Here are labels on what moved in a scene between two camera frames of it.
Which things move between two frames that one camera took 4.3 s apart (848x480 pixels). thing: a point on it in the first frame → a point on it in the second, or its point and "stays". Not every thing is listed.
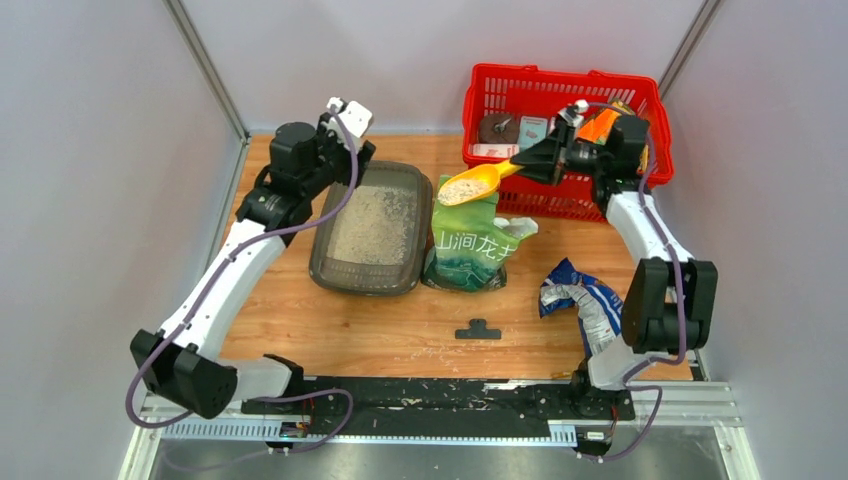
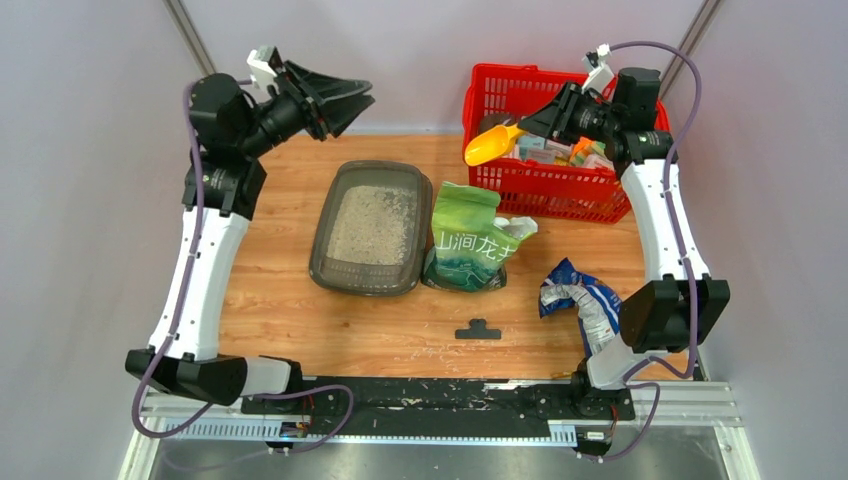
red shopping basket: [511, 111] stays
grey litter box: [380, 243] stays
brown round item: [498, 128] stays
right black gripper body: [569, 156] → [582, 115]
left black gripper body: [335, 158] → [308, 102]
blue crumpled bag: [600, 310] stays
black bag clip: [478, 329] stays
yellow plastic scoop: [475, 183] → [492, 143]
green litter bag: [470, 244] stays
